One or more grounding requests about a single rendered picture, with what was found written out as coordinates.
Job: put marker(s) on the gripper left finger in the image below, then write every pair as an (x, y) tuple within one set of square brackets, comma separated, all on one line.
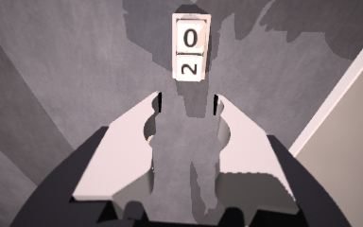
[(95, 182)]

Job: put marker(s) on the white rectangular tray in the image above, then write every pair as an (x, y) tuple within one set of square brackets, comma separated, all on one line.
[(183, 16)]

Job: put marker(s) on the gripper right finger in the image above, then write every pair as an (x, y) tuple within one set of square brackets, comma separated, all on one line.
[(257, 173)]

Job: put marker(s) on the white number cube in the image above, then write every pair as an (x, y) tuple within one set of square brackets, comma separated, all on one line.
[(189, 66), (190, 36)]

